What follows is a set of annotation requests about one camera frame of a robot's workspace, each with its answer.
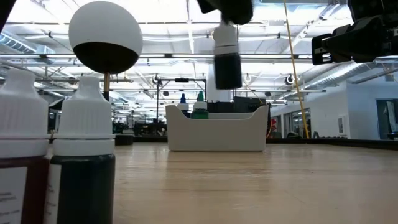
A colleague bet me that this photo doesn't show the large bottle blue tip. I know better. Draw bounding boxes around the large bottle blue tip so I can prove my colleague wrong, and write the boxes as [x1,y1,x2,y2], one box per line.
[177,93,191,118]

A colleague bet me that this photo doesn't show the silver ventilation duct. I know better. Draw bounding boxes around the silver ventilation duct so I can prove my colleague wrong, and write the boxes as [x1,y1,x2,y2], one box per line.
[306,61,398,90]

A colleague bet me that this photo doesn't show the yellow hanging cable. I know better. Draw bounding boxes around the yellow hanging cable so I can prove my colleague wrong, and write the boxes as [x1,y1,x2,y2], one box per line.
[282,0,310,139]

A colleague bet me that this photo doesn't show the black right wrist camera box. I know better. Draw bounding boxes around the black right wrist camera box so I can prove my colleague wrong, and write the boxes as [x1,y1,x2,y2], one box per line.
[347,0,398,22]

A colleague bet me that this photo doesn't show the black equipment box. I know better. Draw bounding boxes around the black equipment box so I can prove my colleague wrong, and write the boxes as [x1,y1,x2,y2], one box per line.
[206,96,270,113]

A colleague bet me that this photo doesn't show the white globe table lamp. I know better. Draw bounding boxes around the white globe table lamp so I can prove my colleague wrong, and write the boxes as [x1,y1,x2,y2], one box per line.
[68,1,144,146]

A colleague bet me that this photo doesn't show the dark bottle white label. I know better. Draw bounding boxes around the dark bottle white label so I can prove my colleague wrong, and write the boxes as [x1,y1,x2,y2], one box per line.
[43,76,116,224]

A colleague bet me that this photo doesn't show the black metal frame rig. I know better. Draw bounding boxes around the black metal frame rig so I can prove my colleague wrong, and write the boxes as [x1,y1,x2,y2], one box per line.
[155,77,207,124]

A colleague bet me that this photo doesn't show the black angled monitor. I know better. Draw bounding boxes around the black angled monitor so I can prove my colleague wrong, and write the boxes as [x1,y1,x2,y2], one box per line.
[48,98,65,111]

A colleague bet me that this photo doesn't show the white square column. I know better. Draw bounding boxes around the white square column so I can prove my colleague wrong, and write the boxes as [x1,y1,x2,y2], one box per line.
[206,64,233,103]

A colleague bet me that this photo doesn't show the large green bottle green tip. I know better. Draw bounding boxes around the large green bottle green tip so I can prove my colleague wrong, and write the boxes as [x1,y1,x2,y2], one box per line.
[191,90,210,119]

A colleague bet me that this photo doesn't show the dark red food coloring bottle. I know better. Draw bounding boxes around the dark red food coloring bottle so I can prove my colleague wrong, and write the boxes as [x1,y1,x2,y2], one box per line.
[0,68,51,224]

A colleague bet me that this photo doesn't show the black table edge rail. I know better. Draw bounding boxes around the black table edge rail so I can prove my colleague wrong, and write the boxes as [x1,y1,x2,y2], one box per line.
[133,133,398,151]

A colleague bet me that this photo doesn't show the red background object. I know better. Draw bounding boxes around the red background object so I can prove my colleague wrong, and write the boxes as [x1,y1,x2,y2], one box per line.
[267,118,277,138]

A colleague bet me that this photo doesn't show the long ceiling light bar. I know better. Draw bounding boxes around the long ceiling light bar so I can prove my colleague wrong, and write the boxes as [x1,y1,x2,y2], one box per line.
[0,53,398,62]

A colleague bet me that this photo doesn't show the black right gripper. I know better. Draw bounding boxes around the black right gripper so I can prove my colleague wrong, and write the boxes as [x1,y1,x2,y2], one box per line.
[312,14,398,66]

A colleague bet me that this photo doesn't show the dark bottle red label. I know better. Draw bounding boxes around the dark bottle red label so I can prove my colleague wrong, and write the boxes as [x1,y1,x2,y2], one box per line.
[213,22,243,91]

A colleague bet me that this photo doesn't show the white plastic storage bin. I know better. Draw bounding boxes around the white plastic storage bin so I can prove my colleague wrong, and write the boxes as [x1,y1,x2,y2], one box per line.
[165,104,270,152]

